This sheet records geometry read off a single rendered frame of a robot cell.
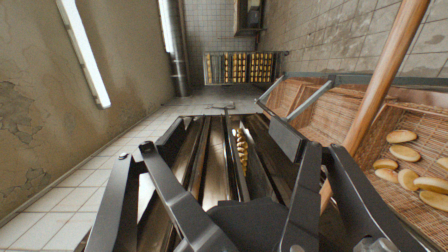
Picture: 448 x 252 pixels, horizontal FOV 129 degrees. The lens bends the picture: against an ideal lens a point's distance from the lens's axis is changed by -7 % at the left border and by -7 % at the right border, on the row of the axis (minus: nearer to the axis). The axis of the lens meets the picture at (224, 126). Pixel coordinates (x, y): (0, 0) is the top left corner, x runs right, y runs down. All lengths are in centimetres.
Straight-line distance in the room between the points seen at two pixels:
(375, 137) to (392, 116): 12
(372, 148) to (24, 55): 201
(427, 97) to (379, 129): 21
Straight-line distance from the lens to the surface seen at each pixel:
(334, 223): 84
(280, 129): 17
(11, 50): 134
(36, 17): 148
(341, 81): 83
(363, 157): 102
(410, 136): 99
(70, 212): 106
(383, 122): 97
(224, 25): 538
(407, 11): 38
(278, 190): 84
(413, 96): 105
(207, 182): 86
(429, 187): 100
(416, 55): 176
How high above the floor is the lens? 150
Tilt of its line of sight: 2 degrees down
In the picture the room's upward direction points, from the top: 92 degrees counter-clockwise
